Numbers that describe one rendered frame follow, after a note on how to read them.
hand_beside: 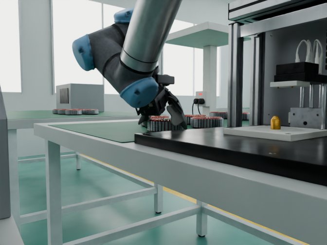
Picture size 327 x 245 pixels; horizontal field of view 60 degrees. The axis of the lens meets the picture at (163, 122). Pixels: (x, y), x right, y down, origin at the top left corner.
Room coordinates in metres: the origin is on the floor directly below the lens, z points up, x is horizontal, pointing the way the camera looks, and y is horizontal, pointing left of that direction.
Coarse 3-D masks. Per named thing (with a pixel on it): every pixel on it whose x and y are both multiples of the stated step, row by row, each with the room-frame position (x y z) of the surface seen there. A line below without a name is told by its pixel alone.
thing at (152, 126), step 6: (150, 120) 0.83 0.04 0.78; (156, 120) 0.82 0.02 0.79; (162, 120) 0.82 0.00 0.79; (168, 120) 0.81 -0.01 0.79; (150, 126) 0.82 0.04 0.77; (156, 126) 0.81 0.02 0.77; (162, 126) 0.80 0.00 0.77; (168, 126) 0.80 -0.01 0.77; (174, 126) 0.81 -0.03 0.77; (180, 126) 0.82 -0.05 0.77
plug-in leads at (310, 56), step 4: (304, 40) 0.69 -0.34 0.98; (308, 40) 0.69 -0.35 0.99; (316, 40) 0.68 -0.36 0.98; (300, 44) 0.68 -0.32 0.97; (308, 44) 0.69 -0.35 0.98; (316, 44) 0.65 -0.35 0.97; (320, 44) 0.66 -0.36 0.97; (308, 48) 0.69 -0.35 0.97; (316, 48) 0.65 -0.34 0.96; (296, 52) 0.68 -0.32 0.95; (308, 52) 0.65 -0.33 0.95; (316, 52) 0.64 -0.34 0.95; (296, 56) 0.68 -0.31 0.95; (308, 56) 0.65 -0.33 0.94; (312, 56) 0.69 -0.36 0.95; (316, 56) 0.64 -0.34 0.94; (320, 56) 0.66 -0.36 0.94; (296, 60) 0.68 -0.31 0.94; (308, 60) 0.65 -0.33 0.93; (312, 60) 0.70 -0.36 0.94; (316, 60) 0.64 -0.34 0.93; (320, 60) 0.66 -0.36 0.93; (320, 64) 0.66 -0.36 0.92; (320, 68) 0.66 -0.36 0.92; (320, 72) 0.66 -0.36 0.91
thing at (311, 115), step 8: (296, 112) 0.67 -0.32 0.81; (304, 112) 0.66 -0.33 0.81; (312, 112) 0.64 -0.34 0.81; (320, 112) 0.63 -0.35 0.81; (296, 120) 0.67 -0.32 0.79; (304, 120) 0.66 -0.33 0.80; (312, 120) 0.64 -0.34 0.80; (320, 120) 0.63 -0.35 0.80; (312, 128) 0.64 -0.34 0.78; (320, 128) 0.63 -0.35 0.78
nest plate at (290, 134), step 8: (224, 128) 0.60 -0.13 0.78; (232, 128) 0.59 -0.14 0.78; (240, 128) 0.59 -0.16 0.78; (248, 128) 0.59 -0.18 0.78; (256, 128) 0.59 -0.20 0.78; (264, 128) 0.59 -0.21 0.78; (288, 128) 0.59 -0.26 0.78; (296, 128) 0.59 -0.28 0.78; (304, 128) 0.59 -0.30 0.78; (248, 136) 0.55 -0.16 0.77; (256, 136) 0.53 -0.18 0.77; (264, 136) 0.52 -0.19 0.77; (272, 136) 0.50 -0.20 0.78; (280, 136) 0.49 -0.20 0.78; (288, 136) 0.48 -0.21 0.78; (296, 136) 0.49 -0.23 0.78; (304, 136) 0.50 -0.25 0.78; (312, 136) 0.52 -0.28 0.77; (320, 136) 0.54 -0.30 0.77
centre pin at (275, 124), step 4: (276, 116) 0.58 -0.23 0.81; (272, 120) 0.58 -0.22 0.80; (276, 120) 0.57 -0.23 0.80; (280, 120) 0.58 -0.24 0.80; (272, 124) 0.58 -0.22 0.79; (276, 124) 0.57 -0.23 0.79; (280, 124) 0.58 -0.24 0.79; (272, 128) 0.58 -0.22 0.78; (276, 128) 0.57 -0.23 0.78; (280, 128) 0.58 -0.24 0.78
